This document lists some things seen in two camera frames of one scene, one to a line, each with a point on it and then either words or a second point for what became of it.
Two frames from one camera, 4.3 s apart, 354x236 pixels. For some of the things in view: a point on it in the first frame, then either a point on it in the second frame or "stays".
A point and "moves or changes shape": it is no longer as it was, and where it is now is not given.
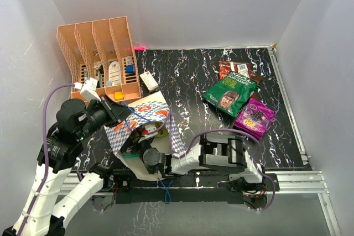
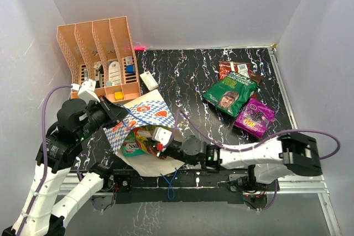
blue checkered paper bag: [147, 124] moves or changes shape
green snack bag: [232, 93] stays
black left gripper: [117, 112] stays
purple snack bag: [255, 118] stays
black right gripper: [136, 143] -> [163, 154]
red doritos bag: [244, 69] stays
